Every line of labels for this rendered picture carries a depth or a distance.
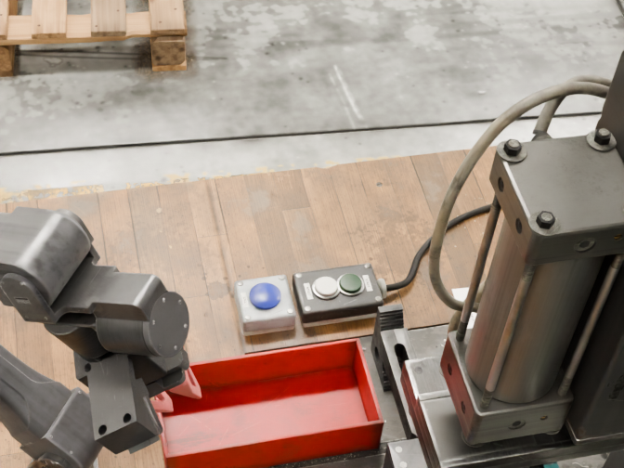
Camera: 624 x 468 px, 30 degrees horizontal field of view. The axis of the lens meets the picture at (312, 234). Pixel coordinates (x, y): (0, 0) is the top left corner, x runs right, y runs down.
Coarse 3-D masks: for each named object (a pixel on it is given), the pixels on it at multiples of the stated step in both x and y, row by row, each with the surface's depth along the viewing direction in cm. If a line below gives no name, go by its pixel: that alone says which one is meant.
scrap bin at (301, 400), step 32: (288, 352) 139; (320, 352) 140; (352, 352) 142; (224, 384) 141; (256, 384) 142; (288, 384) 142; (320, 384) 142; (352, 384) 142; (160, 416) 135; (192, 416) 138; (224, 416) 138; (256, 416) 139; (288, 416) 139; (320, 416) 139; (352, 416) 140; (192, 448) 135; (224, 448) 130; (256, 448) 131; (288, 448) 133; (320, 448) 134; (352, 448) 136
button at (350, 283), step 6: (342, 276) 149; (348, 276) 149; (354, 276) 149; (342, 282) 148; (348, 282) 148; (354, 282) 148; (360, 282) 148; (342, 288) 148; (348, 288) 148; (354, 288) 148; (360, 288) 148
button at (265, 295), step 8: (256, 288) 147; (264, 288) 147; (272, 288) 147; (256, 296) 146; (264, 296) 146; (272, 296) 146; (280, 296) 147; (256, 304) 146; (264, 304) 145; (272, 304) 146
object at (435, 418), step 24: (408, 360) 117; (432, 360) 117; (408, 384) 116; (432, 384) 115; (432, 408) 109; (432, 432) 107; (456, 432) 107; (432, 456) 107; (456, 456) 105; (480, 456) 105; (504, 456) 106; (528, 456) 106; (552, 456) 107; (576, 456) 109
